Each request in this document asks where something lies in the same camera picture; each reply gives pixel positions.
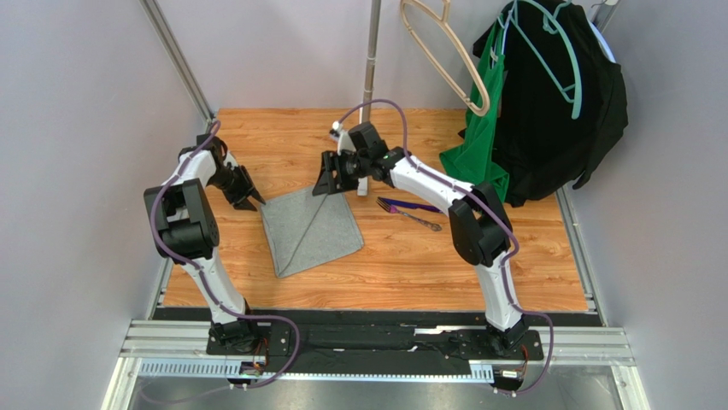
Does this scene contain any black shirt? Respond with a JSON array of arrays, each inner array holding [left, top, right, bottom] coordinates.
[[492, 3, 629, 207]]

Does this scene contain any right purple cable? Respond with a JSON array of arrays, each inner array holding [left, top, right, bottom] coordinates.
[[332, 98, 555, 396]]

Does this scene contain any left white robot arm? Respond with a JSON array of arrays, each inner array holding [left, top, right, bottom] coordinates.
[[143, 132, 265, 351]]

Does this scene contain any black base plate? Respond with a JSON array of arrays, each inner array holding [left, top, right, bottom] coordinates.
[[153, 307, 544, 378]]

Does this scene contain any metal stand pole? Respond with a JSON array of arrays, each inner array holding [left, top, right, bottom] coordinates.
[[359, 0, 382, 122]]

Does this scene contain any purple knife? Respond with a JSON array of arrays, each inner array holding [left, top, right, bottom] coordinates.
[[379, 197, 442, 213]]

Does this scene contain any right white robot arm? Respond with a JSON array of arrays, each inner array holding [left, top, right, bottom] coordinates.
[[312, 121, 527, 356]]

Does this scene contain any grey cloth napkin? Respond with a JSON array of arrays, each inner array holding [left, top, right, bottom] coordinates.
[[261, 187, 364, 278]]

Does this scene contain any teal clothes hanger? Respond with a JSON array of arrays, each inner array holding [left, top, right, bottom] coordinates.
[[496, 1, 584, 120]]

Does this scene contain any green shirt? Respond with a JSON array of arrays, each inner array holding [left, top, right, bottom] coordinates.
[[439, 24, 509, 202]]

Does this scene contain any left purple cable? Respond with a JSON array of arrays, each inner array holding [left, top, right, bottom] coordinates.
[[150, 119, 302, 390]]

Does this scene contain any beige clothes hanger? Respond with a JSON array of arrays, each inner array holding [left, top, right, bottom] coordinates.
[[398, 0, 492, 117]]

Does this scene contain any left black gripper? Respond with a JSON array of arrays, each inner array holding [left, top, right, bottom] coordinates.
[[208, 166, 265, 213]]

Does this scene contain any purple cable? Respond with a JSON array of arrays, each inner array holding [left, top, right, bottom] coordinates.
[[332, 98, 555, 396], [150, 119, 302, 390]]

